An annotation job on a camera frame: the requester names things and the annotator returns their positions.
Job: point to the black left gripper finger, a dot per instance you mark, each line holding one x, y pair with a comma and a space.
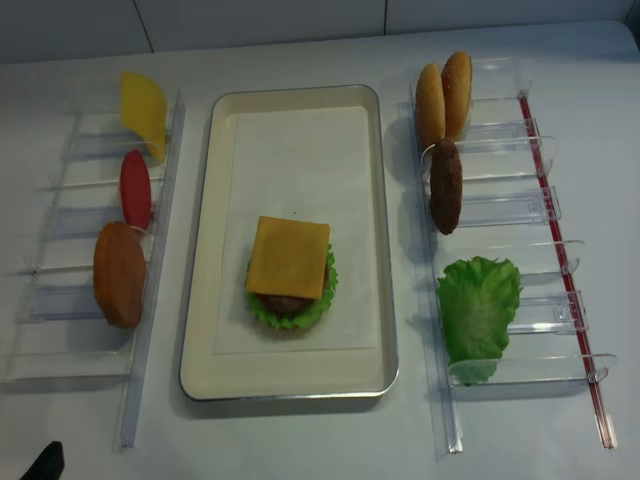
49, 465

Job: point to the sesame top bun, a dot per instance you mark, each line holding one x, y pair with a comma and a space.
456, 80

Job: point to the brown meat patty on burger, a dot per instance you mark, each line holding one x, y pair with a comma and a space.
289, 306

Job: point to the red tomato slice in rack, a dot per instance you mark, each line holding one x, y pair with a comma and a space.
135, 190

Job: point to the green lettuce under burger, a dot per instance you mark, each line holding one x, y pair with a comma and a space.
304, 321

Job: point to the orange cheese slice on burger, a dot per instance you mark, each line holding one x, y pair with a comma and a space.
288, 258

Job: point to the yellow cheese slice in rack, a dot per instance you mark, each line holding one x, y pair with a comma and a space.
143, 109

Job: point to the green lettuce leaf in rack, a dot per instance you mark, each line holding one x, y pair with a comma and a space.
479, 298

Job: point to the brown meat patty in rack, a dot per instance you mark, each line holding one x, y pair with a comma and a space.
445, 186

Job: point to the clear acrylic left rack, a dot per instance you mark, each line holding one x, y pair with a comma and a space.
60, 174

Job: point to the clear acrylic rack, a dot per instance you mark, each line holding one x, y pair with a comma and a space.
60, 174
510, 213

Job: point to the cream metal serving tray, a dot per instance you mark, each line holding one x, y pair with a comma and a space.
325, 373

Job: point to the brown bun half left rack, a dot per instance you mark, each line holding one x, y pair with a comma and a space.
119, 271

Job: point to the white tray liner paper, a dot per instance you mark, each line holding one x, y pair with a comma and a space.
307, 165

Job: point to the clear acrylic right rack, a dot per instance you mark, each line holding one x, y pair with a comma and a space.
510, 213

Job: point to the tan bun half right rack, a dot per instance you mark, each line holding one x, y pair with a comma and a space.
430, 106

